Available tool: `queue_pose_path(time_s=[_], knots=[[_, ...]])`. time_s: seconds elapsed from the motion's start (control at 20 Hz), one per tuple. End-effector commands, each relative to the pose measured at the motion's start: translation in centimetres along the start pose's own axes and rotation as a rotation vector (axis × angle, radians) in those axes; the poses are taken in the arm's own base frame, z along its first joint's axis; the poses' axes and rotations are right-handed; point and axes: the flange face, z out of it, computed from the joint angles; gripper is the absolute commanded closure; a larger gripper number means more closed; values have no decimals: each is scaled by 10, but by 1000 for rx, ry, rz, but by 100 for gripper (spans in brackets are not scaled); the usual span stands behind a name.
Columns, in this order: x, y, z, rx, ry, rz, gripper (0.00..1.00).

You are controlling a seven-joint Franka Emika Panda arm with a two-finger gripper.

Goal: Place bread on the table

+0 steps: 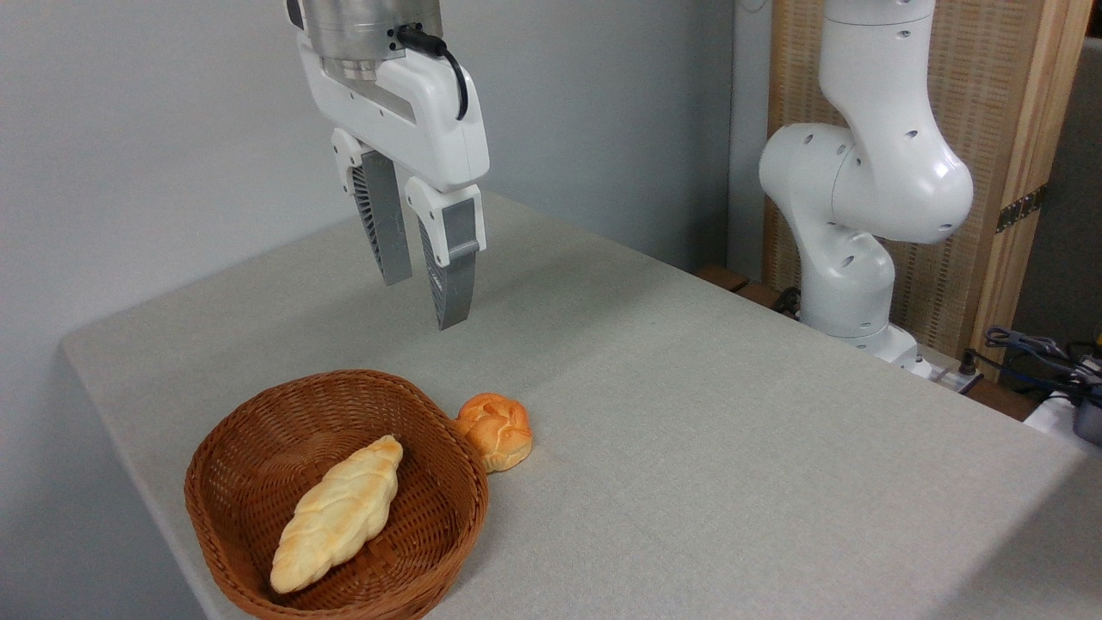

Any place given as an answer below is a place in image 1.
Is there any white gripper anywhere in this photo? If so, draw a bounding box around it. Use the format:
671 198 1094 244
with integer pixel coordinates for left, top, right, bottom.
296 30 491 332

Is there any long braided bread loaf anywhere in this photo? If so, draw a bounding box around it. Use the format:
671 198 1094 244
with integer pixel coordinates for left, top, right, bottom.
269 434 405 595

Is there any round orange bread roll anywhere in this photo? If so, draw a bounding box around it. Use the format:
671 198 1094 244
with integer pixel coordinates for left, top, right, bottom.
454 393 534 474

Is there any brown woven wicker basket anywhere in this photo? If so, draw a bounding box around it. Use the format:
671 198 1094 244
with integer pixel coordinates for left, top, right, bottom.
183 369 490 620

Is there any wooden framed woven screen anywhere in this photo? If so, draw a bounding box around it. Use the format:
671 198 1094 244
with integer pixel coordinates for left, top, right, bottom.
765 0 1095 381

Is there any metal screen hinge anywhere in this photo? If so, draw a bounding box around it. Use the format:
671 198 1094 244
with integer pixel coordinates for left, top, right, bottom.
996 183 1049 233

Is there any blue grey plastic box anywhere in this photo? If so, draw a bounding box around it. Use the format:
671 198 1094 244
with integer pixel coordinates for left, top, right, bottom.
1073 394 1102 447

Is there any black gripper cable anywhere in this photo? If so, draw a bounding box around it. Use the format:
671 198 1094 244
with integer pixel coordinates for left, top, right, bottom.
392 24 471 122

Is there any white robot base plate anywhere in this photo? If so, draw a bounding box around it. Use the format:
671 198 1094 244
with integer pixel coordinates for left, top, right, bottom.
895 343 984 394

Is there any bundle of dark cables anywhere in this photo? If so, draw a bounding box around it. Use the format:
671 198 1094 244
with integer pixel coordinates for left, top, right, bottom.
984 325 1102 399

